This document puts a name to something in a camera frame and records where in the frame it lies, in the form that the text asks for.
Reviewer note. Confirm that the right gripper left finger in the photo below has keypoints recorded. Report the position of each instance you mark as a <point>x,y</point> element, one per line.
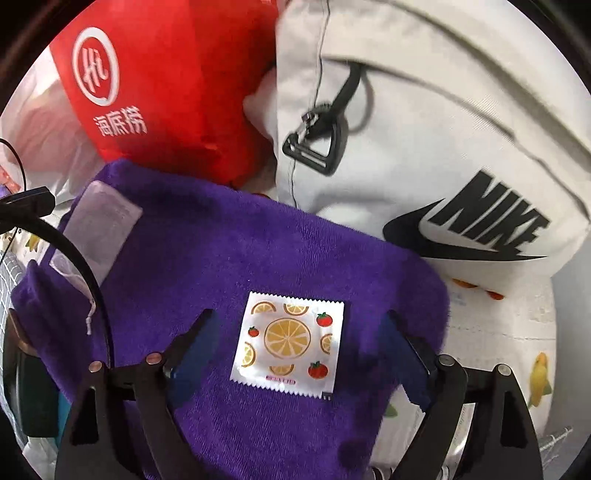
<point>96,442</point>

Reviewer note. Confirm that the orange print sachet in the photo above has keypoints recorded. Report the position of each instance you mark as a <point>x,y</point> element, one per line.
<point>289,345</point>

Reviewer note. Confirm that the white Miniso plastic bag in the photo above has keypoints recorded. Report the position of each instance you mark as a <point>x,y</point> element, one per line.
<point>50,146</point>

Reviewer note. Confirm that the purple fleece towel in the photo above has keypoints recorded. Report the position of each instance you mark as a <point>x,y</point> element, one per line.
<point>201,246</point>

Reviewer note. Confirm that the red Haidilao paper bag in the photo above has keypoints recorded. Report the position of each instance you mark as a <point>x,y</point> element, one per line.
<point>162,83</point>

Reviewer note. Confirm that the beige Nike bag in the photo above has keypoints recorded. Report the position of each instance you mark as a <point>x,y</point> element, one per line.
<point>456,129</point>

